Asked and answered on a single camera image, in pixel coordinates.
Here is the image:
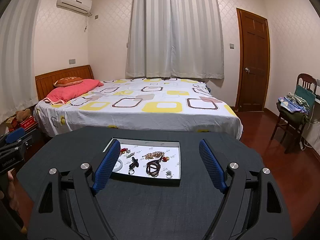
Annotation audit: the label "red tassel charm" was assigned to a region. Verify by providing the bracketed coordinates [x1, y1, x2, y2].
[120, 148, 131, 155]

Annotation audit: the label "black cord pendant necklace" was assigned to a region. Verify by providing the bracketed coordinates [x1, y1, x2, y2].
[128, 156, 139, 176]

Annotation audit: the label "dark green table cloth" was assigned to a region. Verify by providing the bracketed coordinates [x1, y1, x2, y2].
[17, 127, 263, 239]

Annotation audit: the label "pink pillow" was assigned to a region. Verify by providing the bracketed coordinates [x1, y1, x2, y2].
[43, 79, 104, 105]

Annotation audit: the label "red knot gold pendant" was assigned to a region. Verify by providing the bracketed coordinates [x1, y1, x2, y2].
[162, 157, 170, 162]

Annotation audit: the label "white jade bangle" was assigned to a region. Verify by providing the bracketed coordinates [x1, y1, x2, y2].
[112, 159, 123, 172]

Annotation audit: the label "wooden chair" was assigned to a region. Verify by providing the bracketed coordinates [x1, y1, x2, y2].
[271, 73, 317, 151]

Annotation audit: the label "red gift box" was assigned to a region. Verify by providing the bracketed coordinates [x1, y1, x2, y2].
[5, 116, 38, 132]

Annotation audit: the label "wooden headboard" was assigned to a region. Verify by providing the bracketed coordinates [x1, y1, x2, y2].
[35, 65, 94, 101]

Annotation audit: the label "dark red bead bracelet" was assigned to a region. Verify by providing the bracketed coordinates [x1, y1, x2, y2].
[145, 155, 164, 178]

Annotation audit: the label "person's left hand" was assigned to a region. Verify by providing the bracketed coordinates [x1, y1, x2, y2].
[1, 171, 20, 211]

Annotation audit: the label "brown teddy bear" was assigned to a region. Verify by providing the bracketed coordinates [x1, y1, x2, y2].
[16, 108, 31, 122]

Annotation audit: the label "white air conditioner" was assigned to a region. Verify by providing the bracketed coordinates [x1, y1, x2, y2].
[56, 0, 92, 15]

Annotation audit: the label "orange cushion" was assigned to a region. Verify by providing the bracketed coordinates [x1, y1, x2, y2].
[53, 76, 83, 87]

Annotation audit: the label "brown wooden door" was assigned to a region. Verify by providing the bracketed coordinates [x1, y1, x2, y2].
[235, 8, 270, 112]

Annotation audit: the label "white curtains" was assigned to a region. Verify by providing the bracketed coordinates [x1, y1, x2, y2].
[126, 0, 224, 79]

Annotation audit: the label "pile of clothes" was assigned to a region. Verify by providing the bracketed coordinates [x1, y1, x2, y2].
[276, 85, 316, 124]

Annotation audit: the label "bed with patterned sheet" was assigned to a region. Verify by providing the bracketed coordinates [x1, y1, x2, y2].
[34, 78, 243, 139]

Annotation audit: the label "green jewelry box tray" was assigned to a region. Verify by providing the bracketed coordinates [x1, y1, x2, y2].
[111, 138, 181, 187]

